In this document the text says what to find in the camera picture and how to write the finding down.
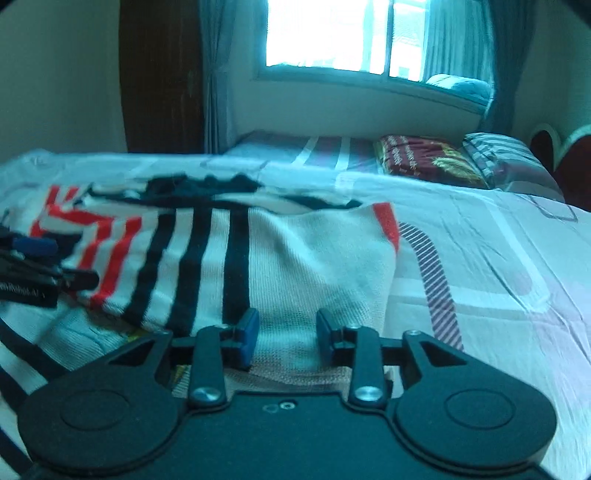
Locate striped knit sweater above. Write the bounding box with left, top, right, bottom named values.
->
left=0, top=173, right=402, bottom=416

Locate red white headboard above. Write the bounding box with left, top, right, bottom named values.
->
left=529, top=122, right=591, bottom=214

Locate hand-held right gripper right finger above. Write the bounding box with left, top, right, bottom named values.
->
left=316, top=308, right=467, bottom=409

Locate folded red blanket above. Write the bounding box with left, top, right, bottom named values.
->
left=374, top=135, right=490, bottom=189

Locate striped pillow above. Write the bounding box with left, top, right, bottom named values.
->
left=462, top=132, right=566, bottom=201

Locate white pink patterned bed cover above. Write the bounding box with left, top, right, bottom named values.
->
left=0, top=150, right=591, bottom=480

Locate striped bedsheet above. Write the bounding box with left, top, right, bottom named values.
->
left=222, top=130, right=385, bottom=175

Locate grey curtain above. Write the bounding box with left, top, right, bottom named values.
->
left=198, top=0, right=272, bottom=155
left=422, top=0, right=537, bottom=136

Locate window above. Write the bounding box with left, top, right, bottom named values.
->
left=252, top=0, right=491, bottom=95

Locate light blue cushion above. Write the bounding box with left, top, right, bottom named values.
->
left=425, top=74, right=493, bottom=103

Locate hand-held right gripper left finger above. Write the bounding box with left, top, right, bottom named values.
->
left=107, top=308, right=260, bottom=409

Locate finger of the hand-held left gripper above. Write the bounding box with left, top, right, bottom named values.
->
left=0, top=233, right=60, bottom=265
left=0, top=258, right=100, bottom=293

